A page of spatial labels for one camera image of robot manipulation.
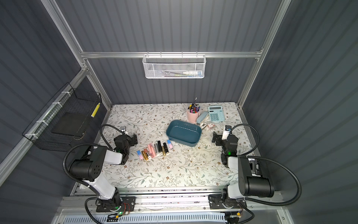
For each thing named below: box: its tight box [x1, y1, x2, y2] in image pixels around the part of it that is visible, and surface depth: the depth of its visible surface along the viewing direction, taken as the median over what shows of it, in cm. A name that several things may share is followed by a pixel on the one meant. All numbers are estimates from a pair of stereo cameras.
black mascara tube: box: [157, 140, 163, 153], surface depth 96 cm
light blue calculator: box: [208, 105, 225, 122], surface depth 114 cm
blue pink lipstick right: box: [166, 139, 174, 150], surface depth 98 cm
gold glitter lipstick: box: [141, 150, 149, 161], surface depth 93 cm
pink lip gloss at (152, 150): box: [149, 142, 156, 159], surface depth 93 cm
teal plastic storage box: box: [165, 119, 202, 147], surface depth 105 cm
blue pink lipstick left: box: [137, 150, 144, 161], surface depth 93 cm
